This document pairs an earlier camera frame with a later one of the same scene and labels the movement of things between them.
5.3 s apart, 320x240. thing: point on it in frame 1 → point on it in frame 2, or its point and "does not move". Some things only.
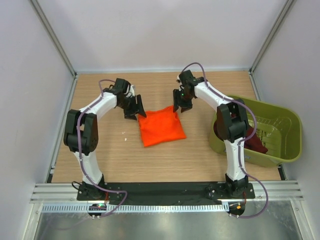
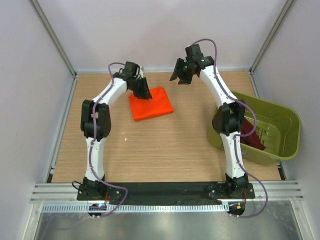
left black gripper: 131,106 → 139,85
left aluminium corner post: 43,18 does not move
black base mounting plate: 167,191 does not move
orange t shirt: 161,126 → 159,104
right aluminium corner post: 285,9 does not move
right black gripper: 182,99 → 182,71
